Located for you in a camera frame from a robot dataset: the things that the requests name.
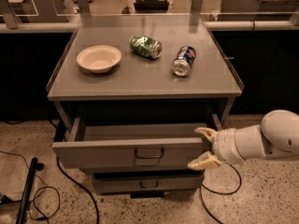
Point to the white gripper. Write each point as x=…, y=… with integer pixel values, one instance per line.
x=226, y=146

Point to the grey top drawer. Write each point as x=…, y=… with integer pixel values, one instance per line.
x=130, y=148

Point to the grey drawer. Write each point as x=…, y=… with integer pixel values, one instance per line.
x=130, y=148
x=131, y=182

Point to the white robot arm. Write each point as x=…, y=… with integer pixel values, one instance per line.
x=275, y=138

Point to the grey bottom drawer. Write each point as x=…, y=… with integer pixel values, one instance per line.
x=131, y=182

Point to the grey drawer cabinet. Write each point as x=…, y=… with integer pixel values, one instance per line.
x=140, y=90

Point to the blue pepsi can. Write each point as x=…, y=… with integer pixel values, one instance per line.
x=182, y=65

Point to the green soda can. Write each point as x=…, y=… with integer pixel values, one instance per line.
x=146, y=46

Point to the white bowl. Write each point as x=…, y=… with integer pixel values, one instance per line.
x=99, y=59

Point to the black device in background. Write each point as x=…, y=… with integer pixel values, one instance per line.
x=151, y=5

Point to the black pole on floor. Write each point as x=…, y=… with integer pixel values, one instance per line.
x=27, y=191

